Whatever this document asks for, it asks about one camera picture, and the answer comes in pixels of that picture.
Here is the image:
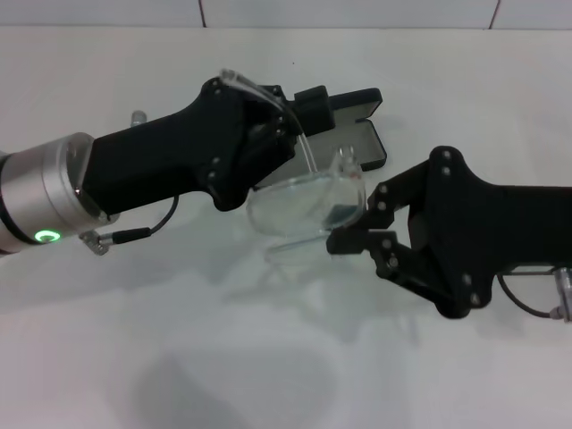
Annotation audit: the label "black glasses case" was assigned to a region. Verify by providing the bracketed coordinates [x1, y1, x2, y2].
[257, 88, 388, 191]

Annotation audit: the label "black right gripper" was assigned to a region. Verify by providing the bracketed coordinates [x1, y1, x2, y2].
[325, 145, 572, 320]

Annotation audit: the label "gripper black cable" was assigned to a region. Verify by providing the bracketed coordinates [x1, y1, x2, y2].
[495, 265, 572, 324]
[80, 196, 181, 257]

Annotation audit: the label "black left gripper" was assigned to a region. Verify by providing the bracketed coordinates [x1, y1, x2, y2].
[75, 78, 299, 221]

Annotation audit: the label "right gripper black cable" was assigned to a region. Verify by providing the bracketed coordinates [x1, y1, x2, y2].
[495, 265, 572, 324]

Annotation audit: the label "clear plastic glasses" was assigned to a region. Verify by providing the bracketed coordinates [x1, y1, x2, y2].
[218, 66, 367, 265]

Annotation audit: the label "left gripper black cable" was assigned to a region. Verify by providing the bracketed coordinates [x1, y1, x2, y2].
[80, 196, 181, 257]

